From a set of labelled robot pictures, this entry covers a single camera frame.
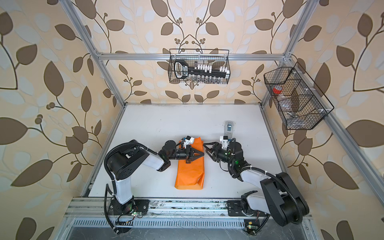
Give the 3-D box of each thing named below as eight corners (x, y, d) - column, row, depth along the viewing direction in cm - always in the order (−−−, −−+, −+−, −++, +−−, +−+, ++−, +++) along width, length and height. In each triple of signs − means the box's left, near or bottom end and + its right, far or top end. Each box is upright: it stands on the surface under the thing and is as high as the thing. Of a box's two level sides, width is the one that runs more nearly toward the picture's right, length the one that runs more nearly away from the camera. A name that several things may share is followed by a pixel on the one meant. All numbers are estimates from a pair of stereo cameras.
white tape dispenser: (224, 138, 102) (225, 134, 99) (224, 124, 110) (225, 120, 107) (232, 139, 102) (233, 135, 98) (232, 124, 110) (233, 120, 106)
